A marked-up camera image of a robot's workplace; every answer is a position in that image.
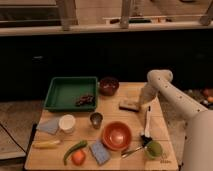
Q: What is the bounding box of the green chili pepper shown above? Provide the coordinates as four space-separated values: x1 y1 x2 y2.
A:
63 140 88 165

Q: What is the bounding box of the white handled brush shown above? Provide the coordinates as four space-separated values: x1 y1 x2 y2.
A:
141 107 151 141

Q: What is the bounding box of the grey blue cloth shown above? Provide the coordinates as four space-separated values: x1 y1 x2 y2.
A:
37 117 59 135

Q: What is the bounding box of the small metal cup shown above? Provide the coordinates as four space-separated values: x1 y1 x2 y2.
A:
90 112 103 129

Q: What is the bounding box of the dark grapes bunch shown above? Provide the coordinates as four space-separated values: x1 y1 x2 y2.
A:
75 94 95 106

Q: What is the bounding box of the orange bowl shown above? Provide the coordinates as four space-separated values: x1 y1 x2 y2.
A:
101 121 132 151

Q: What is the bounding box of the metal spoon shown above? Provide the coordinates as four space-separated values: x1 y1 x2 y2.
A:
121 146 145 158

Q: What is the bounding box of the orange carrot piece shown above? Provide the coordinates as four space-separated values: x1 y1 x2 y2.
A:
71 150 86 166

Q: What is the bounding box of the white paper cup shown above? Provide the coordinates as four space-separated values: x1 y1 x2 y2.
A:
59 115 76 133

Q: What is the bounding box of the whiteboard eraser block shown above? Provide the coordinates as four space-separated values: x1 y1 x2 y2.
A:
119 100 139 112

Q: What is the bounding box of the blue sponge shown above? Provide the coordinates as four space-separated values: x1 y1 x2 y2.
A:
90 140 110 165

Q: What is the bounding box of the green cup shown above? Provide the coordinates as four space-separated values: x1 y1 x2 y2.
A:
145 140 163 160

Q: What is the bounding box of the green plastic tray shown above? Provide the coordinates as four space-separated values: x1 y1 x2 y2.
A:
44 77 98 112

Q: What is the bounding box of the dark red bowl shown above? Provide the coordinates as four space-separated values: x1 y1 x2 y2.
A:
99 77 119 96

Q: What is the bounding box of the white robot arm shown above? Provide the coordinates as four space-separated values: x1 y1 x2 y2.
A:
138 69 213 171

